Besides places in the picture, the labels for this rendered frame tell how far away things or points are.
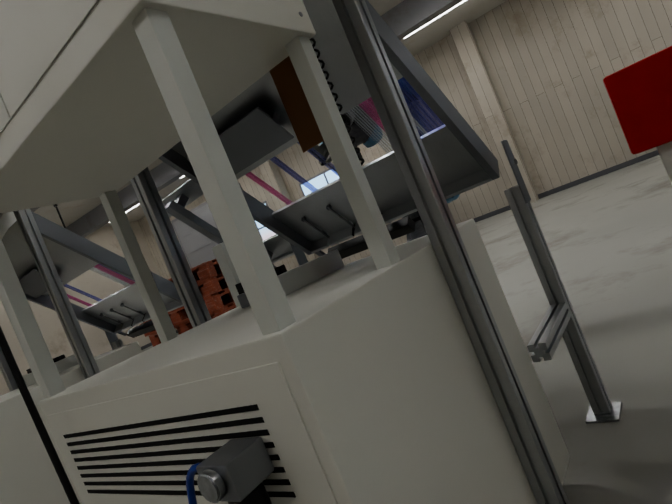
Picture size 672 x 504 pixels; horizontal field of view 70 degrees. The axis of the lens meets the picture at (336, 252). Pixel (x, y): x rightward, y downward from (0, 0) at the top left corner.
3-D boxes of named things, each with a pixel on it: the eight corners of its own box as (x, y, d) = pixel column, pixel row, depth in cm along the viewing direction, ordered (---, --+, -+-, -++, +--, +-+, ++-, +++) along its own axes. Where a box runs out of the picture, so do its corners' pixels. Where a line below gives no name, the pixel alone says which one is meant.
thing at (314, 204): (311, 245, 167) (312, 238, 168) (489, 170, 127) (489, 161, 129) (270, 218, 155) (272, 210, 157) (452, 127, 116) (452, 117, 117)
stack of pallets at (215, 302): (292, 320, 569) (260, 243, 567) (239, 353, 489) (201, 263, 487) (215, 345, 646) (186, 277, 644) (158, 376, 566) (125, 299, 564)
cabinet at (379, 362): (340, 482, 147) (262, 295, 145) (581, 480, 105) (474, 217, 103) (162, 689, 95) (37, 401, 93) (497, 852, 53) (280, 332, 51)
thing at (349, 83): (224, 195, 143) (228, 182, 146) (409, 84, 103) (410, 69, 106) (121, 128, 123) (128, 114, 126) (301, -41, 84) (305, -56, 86)
